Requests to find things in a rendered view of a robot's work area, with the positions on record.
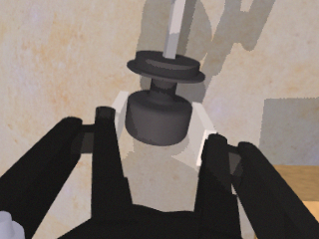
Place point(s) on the tan cardboard box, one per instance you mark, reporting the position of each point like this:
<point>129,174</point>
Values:
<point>304,180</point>

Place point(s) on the black door knob with grey metal spindle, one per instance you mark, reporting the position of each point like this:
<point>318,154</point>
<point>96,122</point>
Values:
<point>158,116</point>

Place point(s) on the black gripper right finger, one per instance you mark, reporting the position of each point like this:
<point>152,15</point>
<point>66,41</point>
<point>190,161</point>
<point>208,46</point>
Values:
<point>272,207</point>

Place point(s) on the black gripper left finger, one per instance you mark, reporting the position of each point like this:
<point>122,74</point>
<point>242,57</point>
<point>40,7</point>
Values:
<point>30,186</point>

